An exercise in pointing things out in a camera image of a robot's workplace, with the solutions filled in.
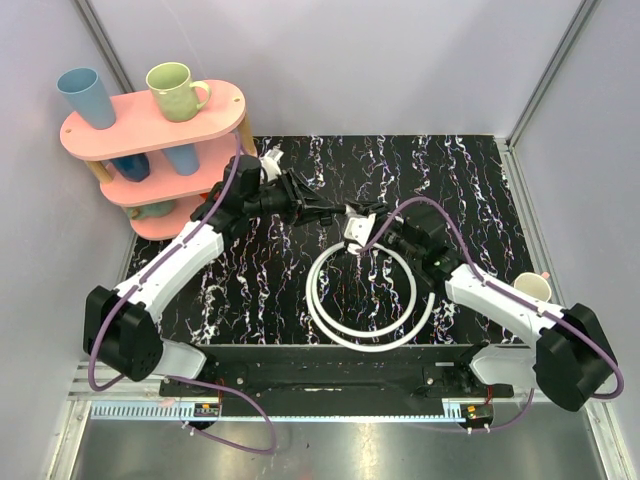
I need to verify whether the light blue cup middle shelf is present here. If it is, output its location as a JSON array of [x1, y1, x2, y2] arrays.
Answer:
[[162, 144, 200, 176]]

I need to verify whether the green mug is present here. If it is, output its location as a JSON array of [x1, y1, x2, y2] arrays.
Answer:
[[146, 62, 212, 123]]

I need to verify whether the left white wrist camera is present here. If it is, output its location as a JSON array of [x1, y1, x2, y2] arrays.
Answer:
[[260, 148, 284, 184]]

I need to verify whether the pink three-tier shelf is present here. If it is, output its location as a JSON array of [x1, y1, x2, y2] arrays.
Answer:
[[60, 79, 256, 241]]

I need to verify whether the pink beige cup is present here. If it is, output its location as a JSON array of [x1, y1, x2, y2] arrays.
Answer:
[[512, 272, 552, 302]]

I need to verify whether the black marbled mat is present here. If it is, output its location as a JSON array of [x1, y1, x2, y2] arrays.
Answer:
[[158, 134, 533, 345]]

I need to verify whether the white hose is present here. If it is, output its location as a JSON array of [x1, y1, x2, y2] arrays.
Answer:
[[306, 239, 436, 353]]

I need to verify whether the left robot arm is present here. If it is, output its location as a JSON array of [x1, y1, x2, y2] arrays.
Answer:
[[83, 154, 347, 396]]

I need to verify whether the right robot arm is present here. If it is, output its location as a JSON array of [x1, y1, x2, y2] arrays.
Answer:
[[344, 197, 624, 412]]

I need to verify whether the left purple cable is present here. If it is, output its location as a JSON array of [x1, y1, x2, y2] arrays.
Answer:
[[87, 130, 278, 455]]

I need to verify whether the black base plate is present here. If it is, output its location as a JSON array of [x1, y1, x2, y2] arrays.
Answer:
[[159, 343, 516, 417]]

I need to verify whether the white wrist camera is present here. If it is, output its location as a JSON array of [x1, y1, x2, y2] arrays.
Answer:
[[260, 148, 284, 184], [343, 213, 376, 255]]

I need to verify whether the dark blue cup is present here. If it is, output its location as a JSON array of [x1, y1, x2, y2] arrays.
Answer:
[[110, 153, 150, 182]]

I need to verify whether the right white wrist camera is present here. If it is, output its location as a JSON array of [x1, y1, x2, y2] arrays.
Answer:
[[343, 213, 376, 255]]

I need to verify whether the light blue tall cup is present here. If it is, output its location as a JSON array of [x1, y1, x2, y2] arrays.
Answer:
[[56, 67, 116, 130]]

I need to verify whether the teal mug bottom shelf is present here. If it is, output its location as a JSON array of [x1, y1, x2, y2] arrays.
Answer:
[[125, 200, 176, 220]]

